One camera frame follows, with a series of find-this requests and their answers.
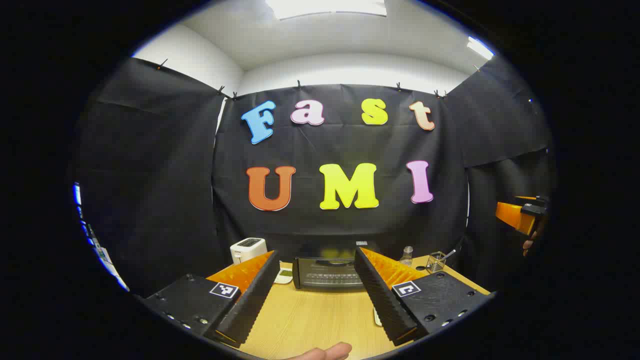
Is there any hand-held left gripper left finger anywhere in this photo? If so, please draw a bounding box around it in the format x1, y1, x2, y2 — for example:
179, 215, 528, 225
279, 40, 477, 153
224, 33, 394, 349
142, 250, 281, 349

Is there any white toaster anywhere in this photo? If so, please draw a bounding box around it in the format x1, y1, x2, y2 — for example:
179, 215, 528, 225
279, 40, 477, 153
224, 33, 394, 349
230, 237, 268, 265

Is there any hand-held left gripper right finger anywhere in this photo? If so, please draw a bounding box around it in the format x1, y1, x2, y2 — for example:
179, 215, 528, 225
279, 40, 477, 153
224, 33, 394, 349
354, 246, 493, 347

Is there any metal wire utensil holder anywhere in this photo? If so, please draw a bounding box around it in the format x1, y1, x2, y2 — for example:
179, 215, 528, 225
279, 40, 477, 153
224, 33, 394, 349
426, 251, 447, 274

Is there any black backdrop cloth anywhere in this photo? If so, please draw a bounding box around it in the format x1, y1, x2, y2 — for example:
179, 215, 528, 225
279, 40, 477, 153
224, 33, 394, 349
70, 52, 556, 301

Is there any large ceiling light panel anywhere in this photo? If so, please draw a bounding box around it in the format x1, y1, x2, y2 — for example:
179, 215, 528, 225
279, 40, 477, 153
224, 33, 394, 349
265, 0, 388, 21

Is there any small ceiling light panel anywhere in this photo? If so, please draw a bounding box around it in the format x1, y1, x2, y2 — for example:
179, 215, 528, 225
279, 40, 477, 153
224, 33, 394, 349
466, 36, 496, 61

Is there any black electric oven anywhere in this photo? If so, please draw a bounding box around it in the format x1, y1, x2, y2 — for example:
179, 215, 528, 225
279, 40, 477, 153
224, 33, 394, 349
291, 241, 371, 291

